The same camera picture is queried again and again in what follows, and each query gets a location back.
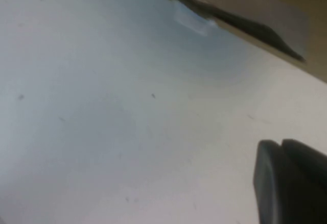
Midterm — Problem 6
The brown windowed cardboard shoe box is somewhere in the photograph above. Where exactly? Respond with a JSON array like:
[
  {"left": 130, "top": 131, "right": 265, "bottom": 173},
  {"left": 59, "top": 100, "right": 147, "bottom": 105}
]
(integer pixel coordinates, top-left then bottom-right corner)
[{"left": 129, "top": 0, "right": 327, "bottom": 84}]

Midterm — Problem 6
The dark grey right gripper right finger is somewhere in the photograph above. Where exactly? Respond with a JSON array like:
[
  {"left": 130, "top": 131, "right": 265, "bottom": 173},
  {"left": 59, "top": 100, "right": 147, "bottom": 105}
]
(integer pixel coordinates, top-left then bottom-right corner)
[{"left": 281, "top": 138, "right": 327, "bottom": 186}]

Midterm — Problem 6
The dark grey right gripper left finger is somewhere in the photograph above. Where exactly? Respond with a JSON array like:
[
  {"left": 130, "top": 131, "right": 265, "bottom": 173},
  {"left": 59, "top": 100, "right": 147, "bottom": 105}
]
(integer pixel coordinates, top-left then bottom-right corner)
[{"left": 252, "top": 139, "right": 327, "bottom": 224}]

